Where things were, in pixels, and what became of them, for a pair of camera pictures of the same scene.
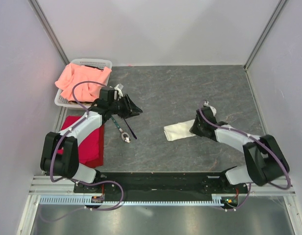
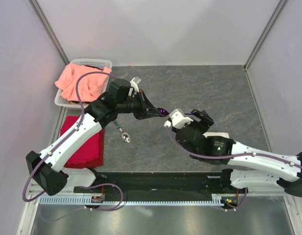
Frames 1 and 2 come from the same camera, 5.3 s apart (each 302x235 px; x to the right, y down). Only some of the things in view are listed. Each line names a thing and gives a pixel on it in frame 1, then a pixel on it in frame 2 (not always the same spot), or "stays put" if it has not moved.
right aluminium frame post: x=274 y=16 stays put
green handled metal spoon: x=125 y=135 stays put
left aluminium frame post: x=49 y=30 stays put
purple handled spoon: x=130 y=129 → x=163 y=112
